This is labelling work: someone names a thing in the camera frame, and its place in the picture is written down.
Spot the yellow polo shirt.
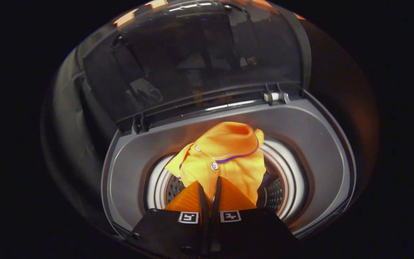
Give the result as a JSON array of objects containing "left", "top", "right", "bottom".
[{"left": 165, "top": 122, "right": 266, "bottom": 205}]

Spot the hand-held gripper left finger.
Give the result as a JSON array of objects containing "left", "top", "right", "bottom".
[{"left": 128, "top": 181, "right": 209, "bottom": 256}]

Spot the dark glass washing machine lid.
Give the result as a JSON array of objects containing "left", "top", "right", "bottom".
[{"left": 78, "top": 0, "right": 312, "bottom": 134}]

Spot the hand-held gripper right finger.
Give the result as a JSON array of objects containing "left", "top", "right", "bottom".
[{"left": 209, "top": 176, "right": 299, "bottom": 256}]

